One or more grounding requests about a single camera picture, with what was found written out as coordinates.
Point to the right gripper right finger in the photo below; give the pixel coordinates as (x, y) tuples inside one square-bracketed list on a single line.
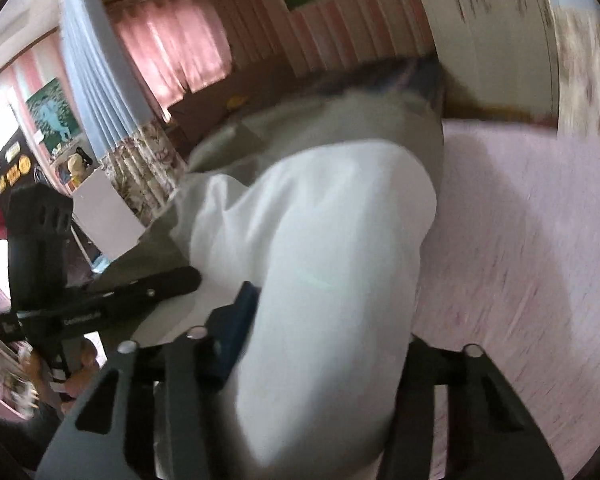
[(491, 433)]

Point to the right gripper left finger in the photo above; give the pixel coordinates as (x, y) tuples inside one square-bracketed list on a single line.
[(110, 431)]

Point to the grey and white jacket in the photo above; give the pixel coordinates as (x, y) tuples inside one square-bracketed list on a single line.
[(323, 203)]

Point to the person's left hand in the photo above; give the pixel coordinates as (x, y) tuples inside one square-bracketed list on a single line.
[(35, 370)]

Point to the left floral curtain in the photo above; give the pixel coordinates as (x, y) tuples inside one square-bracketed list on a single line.
[(144, 168)]

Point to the pink bed sheet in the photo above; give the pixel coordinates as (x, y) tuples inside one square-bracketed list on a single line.
[(513, 263)]

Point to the light blue curtain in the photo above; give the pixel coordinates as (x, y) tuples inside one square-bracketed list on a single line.
[(111, 103)]

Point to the dark wooden headboard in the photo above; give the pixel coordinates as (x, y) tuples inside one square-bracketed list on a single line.
[(245, 91)]

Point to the pink window curtain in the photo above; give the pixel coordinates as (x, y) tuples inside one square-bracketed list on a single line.
[(178, 46)]

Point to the striped blue pink blanket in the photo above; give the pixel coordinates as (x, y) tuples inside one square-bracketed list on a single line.
[(421, 75)]

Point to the floral beige curtain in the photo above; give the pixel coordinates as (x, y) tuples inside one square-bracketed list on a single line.
[(578, 47)]

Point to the white wardrobe with stickers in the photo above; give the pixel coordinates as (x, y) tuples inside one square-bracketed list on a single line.
[(499, 58)]

